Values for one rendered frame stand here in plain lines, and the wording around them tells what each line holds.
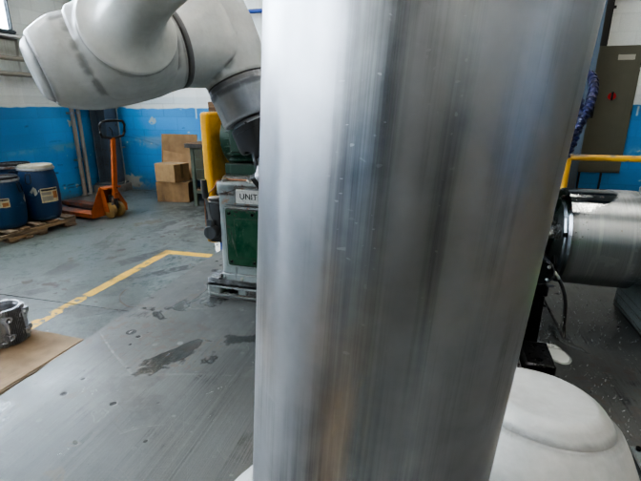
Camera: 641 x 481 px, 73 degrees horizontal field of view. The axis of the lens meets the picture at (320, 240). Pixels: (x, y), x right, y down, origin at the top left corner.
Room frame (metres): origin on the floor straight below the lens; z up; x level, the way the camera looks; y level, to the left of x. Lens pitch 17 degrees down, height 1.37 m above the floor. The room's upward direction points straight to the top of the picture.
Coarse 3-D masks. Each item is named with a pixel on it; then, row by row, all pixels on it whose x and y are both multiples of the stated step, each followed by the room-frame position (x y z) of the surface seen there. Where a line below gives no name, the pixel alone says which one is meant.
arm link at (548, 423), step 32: (512, 384) 0.29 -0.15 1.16; (544, 384) 0.30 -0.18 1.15; (512, 416) 0.25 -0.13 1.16; (544, 416) 0.25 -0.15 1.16; (576, 416) 0.25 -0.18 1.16; (608, 416) 0.26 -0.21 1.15; (512, 448) 0.23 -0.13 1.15; (544, 448) 0.23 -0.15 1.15; (576, 448) 0.23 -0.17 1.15; (608, 448) 0.24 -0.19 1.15; (512, 480) 0.22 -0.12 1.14; (544, 480) 0.22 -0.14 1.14; (576, 480) 0.22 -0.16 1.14; (608, 480) 0.22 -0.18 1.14
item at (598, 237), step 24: (576, 192) 1.07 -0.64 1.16; (600, 192) 1.06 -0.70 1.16; (624, 192) 1.05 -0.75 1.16; (576, 216) 1.01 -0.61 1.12; (600, 216) 0.99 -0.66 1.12; (624, 216) 0.98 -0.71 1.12; (552, 240) 1.11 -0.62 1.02; (576, 240) 0.98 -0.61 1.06; (600, 240) 0.97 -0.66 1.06; (624, 240) 0.96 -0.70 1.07; (576, 264) 0.98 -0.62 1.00; (600, 264) 0.97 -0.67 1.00; (624, 264) 0.95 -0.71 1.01
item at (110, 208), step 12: (108, 120) 5.27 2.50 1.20; (120, 120) 5.44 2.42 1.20; (108, 192) 5.45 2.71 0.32; (72, 204) 5.90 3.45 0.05; (84, 204) 5.81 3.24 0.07; (96, 204) 5.27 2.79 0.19; (108, 204) 5.33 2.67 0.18; (120, 204) 5.42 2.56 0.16; (84, 216) 5.26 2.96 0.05; (96, 216) 5.25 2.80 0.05; (108, 216) 5.34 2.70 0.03
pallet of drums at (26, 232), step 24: (0, 168) 4.86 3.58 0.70; (24, 168) 4.72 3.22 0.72; (48, 168) 4.83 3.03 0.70; (0, 192) 4.36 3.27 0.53; (24, 192) 4.70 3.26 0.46; (48, 192) 4.77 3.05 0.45; (0, 216) 4.34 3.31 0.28; (24, 216) 4.50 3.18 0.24; (48, 216) 4.76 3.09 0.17; (72, 216) 5.00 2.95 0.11; (0, 240) 4.33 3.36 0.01
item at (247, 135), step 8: (256, 120) 0.61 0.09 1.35; (240, 128) 0.61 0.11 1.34; (248, 128) 0.61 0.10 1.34; (256, 128) 0.61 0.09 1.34; (240, 136) 0.61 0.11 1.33; (248, 136) 0.61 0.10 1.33; (256, 136) 0.60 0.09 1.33; (240, 144) 0.62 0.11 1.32; (248, 144) 0.61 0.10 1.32; (256, 144) 0.60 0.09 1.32; (240, 152) 0.62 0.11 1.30; (248, 152) 0.62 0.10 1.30; (256, 152) 0.60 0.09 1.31; (256, 160) 0.60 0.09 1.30; (256, 168) 0.60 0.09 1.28
